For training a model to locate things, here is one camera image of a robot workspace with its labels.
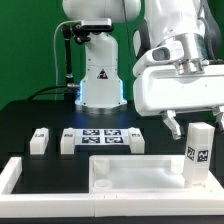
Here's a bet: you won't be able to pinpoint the fiducial marker sheet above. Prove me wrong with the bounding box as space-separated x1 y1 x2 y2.
75 129 129 145

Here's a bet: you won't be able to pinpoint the grey camera on mount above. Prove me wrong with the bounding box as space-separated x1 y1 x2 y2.
81 18 112 32

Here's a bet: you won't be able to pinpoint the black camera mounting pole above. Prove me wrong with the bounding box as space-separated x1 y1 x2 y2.
62 23 90 83

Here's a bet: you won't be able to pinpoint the white U-shaped obstacle frame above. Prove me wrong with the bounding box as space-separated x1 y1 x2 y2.
0 157 95 218

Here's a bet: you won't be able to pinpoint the black cables on table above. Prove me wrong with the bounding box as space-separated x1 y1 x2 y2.
25 83 81 102

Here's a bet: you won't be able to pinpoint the white desk top tray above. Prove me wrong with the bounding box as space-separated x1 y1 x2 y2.
89 155 224 217

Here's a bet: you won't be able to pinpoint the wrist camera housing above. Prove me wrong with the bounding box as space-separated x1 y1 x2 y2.
133 41 184 77

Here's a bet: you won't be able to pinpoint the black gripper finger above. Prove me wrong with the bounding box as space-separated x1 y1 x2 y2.
212 106 224 133
162 110 182 140

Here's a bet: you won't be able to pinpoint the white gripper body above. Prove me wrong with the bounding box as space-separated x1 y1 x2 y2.
133 65 224 116

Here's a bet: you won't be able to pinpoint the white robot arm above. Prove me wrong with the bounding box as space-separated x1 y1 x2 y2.
63 0 224 139

